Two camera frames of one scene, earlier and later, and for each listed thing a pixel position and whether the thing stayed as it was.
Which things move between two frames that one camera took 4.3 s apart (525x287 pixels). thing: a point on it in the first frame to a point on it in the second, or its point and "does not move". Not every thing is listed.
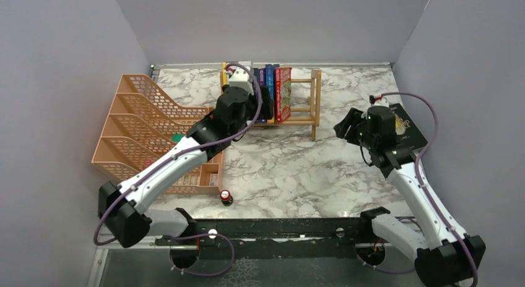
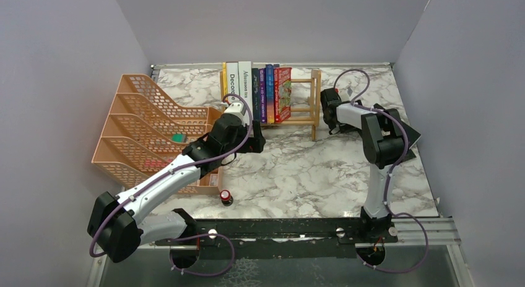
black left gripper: x=267 y=111 to x=254 y=144
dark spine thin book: x=254 y=80 does not move
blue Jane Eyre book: x=269 y=78 does not move
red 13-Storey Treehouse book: x=283 y=88 does not move
